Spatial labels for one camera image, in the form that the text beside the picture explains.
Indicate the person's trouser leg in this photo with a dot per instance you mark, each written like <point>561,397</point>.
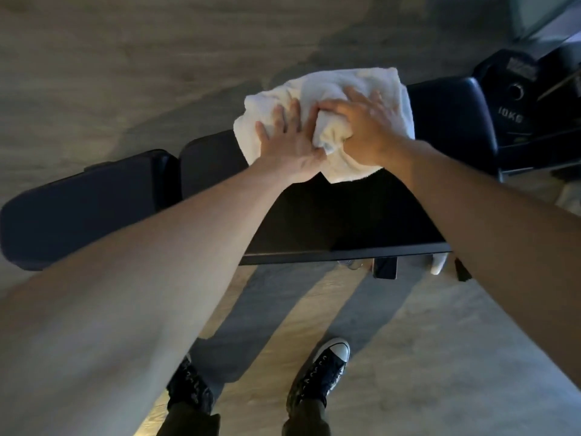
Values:
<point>306,422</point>
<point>188,422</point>

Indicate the black weight rack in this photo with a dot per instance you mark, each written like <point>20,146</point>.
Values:
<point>558,113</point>

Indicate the person's left little finger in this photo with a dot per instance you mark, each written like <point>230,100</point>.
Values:
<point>262,132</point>

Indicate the person's right trouser leg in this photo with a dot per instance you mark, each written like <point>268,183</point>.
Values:
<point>306,422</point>

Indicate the white towel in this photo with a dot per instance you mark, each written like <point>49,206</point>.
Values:
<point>327,88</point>

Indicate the person's left middle finger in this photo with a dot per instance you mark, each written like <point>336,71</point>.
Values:
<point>295,115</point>

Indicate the black weight plate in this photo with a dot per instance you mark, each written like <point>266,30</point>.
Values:
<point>513,93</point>

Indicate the person's right black sneaker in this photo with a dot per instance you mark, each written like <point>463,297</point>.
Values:
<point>320,372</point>

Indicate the person's right forearm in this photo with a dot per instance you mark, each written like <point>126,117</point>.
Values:
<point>490,231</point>

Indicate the person's left thumb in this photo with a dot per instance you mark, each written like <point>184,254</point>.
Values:
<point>320,155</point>

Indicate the person's left forearm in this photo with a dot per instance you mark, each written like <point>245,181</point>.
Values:
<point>136,290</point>

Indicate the black bench seat pad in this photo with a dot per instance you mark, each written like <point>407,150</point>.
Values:
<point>90,208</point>

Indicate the black bench back pad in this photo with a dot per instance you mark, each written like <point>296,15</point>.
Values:
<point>354,213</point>

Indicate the person's right hand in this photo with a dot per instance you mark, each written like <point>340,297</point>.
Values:
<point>372,129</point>

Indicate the person's left hand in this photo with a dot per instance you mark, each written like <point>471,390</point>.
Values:
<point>286,152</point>

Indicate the person's left black sneaker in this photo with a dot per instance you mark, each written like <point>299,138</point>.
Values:
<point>190,385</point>

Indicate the person's left trouser leg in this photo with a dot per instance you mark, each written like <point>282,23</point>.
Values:
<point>188,422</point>

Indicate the person's black sneaker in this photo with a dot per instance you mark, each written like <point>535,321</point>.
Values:
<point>190,385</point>
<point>320,372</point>

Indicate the black metal bench frame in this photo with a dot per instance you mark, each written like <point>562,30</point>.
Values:
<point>317,257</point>

